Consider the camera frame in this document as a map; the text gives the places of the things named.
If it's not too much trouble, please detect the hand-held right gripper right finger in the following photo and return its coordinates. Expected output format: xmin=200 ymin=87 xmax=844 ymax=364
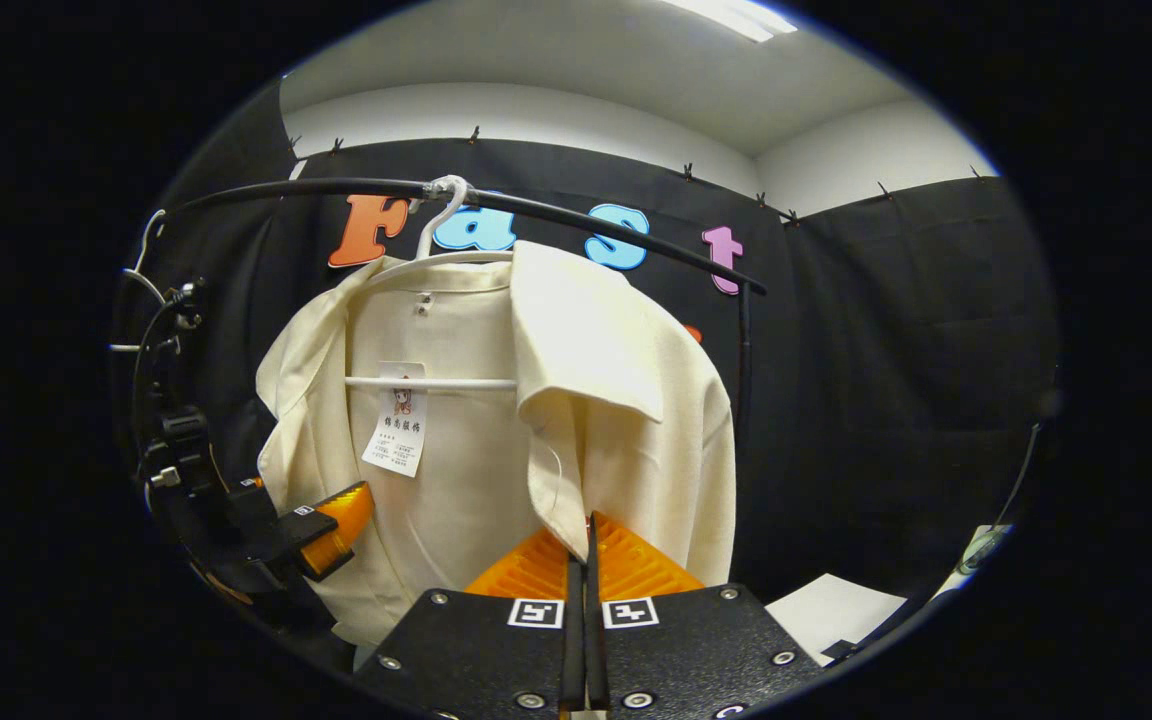
xmin=586 ymin=512 xmax=823 ymax=720

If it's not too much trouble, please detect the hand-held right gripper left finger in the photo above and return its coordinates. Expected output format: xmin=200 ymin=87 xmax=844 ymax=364
xmin=354 ymin=528 xmax=587 ymax=720

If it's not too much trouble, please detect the white plastic clothes hanger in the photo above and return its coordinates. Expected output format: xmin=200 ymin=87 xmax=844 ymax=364
xmin=108 ymin=208 xmax=183 ymax=354
xmin=344 ymin=175 xmax=519 ymax=393

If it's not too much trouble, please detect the cream button-up shirt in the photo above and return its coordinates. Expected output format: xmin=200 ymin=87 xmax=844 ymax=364
xmin=256 ymin=240 xmax=739 ymax=648

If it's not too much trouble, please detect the black clothes rack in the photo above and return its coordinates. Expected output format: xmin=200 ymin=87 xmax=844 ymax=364
xmin=164 ymin=177 xmax=769 ymax=436

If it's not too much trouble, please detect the white paper garment tag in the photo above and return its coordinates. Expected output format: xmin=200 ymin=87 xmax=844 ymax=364
xmin=361 ymin=361 xmax=429 ymax=479

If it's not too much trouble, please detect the white ribbed box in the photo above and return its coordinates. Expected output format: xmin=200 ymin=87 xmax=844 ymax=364
xmin=764 ymin=573 xmax=909 ymax=667

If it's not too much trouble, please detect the black backdrop cloth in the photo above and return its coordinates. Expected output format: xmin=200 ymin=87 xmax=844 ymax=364
xmin=161 ymin=138 xmax=1062 ymax=603

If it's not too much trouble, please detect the ceiling light panel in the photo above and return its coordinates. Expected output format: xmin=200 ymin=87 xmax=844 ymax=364
xmin=661 ymin=0 xmax=799 ymax=44

